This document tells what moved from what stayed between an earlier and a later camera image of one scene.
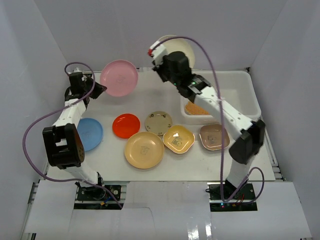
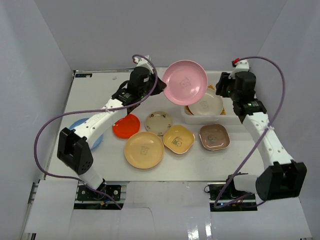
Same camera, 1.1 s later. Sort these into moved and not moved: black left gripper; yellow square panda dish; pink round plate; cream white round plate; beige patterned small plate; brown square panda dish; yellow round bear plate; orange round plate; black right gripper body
Moved: black right gripper body; pink round plate; black left gripper; cream white round plate
Not moved: brown square panda dish; yellow round bear plate; orange round plate; beige patterned small plate; yellow square panda dish
